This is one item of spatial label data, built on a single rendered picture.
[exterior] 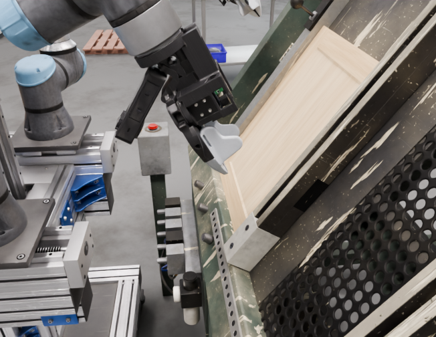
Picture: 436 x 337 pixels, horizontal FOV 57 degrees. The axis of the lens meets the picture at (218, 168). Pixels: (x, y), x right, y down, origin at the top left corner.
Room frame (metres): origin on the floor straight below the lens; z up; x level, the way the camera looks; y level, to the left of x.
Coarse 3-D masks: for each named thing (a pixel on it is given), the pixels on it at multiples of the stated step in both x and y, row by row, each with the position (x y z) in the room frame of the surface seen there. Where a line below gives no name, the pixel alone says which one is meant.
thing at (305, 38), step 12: (336, 0) 1.25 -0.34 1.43; (348, 0) 1.25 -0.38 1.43; (336, 12) 1.25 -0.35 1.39; (324, 24) 1.25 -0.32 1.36; (300, 36) 1.28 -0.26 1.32; (312, 36) 1.24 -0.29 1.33; (300, 48) 1.24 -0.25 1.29; (288, 60) 1.24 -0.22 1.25; (276, 72) 1.25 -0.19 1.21; (264, 84) 1.27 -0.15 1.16; (276, 84) 1.23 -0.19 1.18; (264, 96) 1.22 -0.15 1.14; (252, 108) 1.23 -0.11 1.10; (240, 120) 1.24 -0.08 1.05; (240, 132) 1.21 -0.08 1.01
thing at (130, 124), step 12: (156, 72) 0.49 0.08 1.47; (144, 84) 0.49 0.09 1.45; (156, 84) 0.49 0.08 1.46; (144, 96) 0.48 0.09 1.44; (156, 96) 0.49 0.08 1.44; (132, 108) 0.48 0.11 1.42; (144, 108) 0.48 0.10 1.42; (120, 120) 0.49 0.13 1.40; (132, 120) 0.48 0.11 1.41; (144, 120) 0.51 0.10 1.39; (120, 132) 0.48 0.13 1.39; (132, 132) 0.48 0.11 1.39
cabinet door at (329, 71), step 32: (320, 32) 1.23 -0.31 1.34; (320, 64) 1.10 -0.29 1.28; (352, 64) 0.97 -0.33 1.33; (288, 96) 1.13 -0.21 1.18; (320, 96) 0.99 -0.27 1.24; (256, 128) 1.16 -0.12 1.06; (288, 128) 1.00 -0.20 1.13; (320, 128) 0.89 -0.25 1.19; (256, 160) 1.02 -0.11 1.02; (288, 160) 0.90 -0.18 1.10; (256, 192) 0.91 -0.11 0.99
